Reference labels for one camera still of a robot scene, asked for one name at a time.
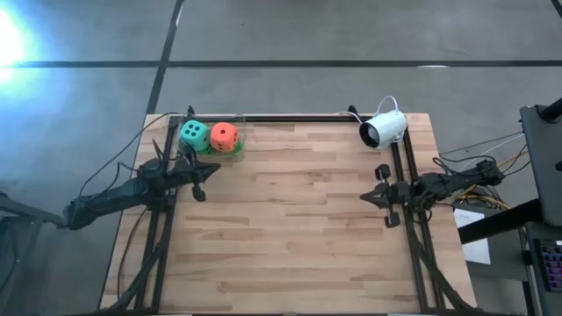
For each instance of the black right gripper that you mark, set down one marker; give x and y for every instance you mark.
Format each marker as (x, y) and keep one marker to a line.
(391, 193)

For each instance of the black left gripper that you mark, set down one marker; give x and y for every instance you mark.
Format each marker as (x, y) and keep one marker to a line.
(189, 173)

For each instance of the large orange foam die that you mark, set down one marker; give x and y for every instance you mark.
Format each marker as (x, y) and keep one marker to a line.
(224, 137)

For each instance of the large teal foam die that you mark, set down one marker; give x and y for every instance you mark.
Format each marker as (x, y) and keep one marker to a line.
(194, 135)

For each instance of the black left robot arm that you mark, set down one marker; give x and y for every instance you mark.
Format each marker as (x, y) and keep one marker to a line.
(114, 195)

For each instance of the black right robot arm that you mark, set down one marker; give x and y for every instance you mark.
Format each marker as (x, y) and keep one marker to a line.
(456, 182)

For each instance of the clear plastic box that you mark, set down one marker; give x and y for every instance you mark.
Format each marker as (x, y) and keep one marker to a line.
(228, 118)

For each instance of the white paper sheet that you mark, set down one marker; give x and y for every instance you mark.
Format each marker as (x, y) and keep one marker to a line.
(478, 252)

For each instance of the black cart leg bar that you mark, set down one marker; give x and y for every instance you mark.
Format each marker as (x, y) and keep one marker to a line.
(500, 221)

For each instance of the dark grey equipment cart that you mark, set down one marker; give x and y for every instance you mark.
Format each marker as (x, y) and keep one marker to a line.
(544, 167)

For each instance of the grey metal stand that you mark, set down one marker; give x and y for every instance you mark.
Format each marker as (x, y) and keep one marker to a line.
(26, 210)

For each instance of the backlit keyboard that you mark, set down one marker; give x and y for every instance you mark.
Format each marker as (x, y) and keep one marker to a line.
(553, 267)

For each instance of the white cylindrical camera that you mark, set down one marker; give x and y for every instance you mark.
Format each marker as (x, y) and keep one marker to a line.
(386, 127)

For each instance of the black aluminium table frame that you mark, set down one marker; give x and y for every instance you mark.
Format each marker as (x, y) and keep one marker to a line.
(307, 118)

